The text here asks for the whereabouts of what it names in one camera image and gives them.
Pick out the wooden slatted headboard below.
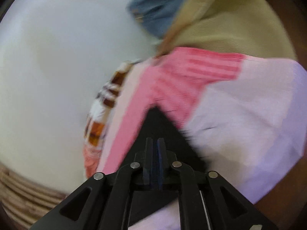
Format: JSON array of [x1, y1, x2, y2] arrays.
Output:
[[1, 165, 67, 229]]

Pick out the blue plaid cloth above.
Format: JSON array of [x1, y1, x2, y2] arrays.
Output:
[[127, 0, 185, 39]]

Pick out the pink checkered bed sheet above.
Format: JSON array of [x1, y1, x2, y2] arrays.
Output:
[[97, 47, 306, 229]]

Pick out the black pants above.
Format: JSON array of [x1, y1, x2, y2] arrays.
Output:
[[112, 106, 207, 227]]

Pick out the orange plaid pillow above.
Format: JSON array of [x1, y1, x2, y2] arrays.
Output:
[[83, 60, 140, 179]]

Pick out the beige blanket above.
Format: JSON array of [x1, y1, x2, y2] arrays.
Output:
[[157, 0, 297, 60]]

